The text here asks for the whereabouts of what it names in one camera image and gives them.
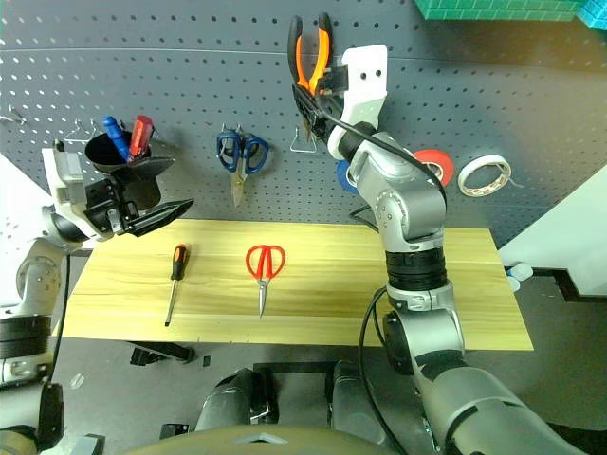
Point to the dark grey pegboard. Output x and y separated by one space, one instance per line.
189 71

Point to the black cup holder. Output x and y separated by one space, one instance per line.
116 154

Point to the white plastic clamp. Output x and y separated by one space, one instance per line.
518 275

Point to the blue tape roll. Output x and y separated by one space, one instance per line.
342 176

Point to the red tape roll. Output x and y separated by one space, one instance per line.
438 161

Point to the dark rounded robot leg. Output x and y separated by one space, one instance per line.
237 403
353 403

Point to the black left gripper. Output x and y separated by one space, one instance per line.
106 204

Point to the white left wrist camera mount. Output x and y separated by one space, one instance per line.
64 177

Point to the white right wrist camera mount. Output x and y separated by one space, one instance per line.
366 80

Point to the olive robot torso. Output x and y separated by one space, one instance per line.
256 443

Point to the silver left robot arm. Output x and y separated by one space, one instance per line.
33 275

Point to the black table bracket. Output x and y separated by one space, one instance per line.
161 353

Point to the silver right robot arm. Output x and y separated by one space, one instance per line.
412 204

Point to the white tape roll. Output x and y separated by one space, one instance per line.
483 175

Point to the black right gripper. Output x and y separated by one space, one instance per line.
337 83

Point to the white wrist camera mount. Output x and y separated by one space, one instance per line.
366 80
64 177

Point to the white side panel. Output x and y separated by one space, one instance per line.
564 237

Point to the blue grid box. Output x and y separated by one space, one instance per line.
594 12

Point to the green grid box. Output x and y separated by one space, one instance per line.
493 8

